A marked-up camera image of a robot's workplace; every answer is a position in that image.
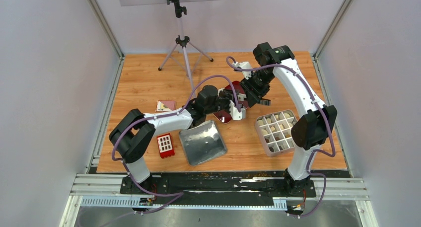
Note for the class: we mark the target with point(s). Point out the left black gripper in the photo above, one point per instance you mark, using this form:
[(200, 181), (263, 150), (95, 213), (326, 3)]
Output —
[(229, 95)]

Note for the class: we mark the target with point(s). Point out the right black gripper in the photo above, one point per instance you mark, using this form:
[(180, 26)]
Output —
[(254, 95)]

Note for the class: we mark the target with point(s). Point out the red lacquer tray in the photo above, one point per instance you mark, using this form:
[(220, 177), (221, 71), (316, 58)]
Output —
[(225, 117)]

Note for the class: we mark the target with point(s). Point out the silver compartment tin box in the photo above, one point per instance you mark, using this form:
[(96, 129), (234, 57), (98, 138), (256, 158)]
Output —
[(274, 132)]

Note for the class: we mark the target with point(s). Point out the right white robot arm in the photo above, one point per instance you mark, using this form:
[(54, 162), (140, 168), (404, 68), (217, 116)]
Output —
[(316, 119)]

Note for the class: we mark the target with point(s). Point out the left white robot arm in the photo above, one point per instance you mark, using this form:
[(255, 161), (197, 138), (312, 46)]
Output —
[(131, 137)]

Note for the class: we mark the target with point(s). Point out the silver tin lid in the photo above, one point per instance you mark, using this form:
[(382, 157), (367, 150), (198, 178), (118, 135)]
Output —
[(203, 143)]

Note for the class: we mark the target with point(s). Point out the pink white card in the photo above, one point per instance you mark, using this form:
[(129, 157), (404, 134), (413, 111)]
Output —
[(165, 105)]

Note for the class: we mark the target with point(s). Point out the grey tripod stand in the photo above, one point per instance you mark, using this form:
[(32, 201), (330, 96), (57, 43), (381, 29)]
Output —
[(183, 41)]

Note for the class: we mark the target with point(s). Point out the red small box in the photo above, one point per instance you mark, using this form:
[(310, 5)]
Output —
[(165, 145)]

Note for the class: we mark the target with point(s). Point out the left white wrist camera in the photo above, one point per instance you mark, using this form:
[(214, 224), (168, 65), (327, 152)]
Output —
[(237, 114)]

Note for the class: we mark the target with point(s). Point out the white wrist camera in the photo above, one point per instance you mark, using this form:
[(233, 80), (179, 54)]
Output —
[(245, 68), (237, 114)]

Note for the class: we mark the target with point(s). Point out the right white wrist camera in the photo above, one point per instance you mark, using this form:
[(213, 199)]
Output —
[(245, 68)]

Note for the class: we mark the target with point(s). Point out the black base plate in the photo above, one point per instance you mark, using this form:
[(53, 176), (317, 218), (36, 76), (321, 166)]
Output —
[(249, 188)]

